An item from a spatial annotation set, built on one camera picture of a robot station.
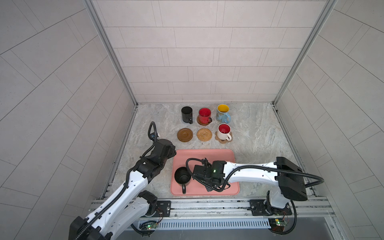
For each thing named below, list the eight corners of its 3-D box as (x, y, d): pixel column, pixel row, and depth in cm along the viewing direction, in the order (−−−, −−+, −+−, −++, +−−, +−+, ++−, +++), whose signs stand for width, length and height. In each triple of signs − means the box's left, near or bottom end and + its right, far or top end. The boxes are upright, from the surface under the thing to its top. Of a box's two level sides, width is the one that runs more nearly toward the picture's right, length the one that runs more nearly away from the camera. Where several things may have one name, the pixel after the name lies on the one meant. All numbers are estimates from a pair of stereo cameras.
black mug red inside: (198, 124, 105) (198, 118, 99) (198, 114, 111) (198, 107, 105) (210, 124, 105) (211, 118, 99) (210, 114, 111) (210, 107, 105)
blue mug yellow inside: (216, 125, 105) (218, 115, 96) (215, 114, 112) (217, 104, 103) (227, 125, 105) (230, 115, 96) (226, 114, 112) (228, 104, 103)
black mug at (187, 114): (181, 125, 105) (180, 116, 98) (182, 115, 111) (181, 106, 104) (192, 125, 105) (192, 116, 98) (193, 115, 111) (192, 106, 104)
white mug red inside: (217, 142, 97) (219, 136, 90) (216, 130, 103) (217, 123, 97) (230, 142, 97) (232, 136, 90) (228, 130, 103) (230, 123, 97)
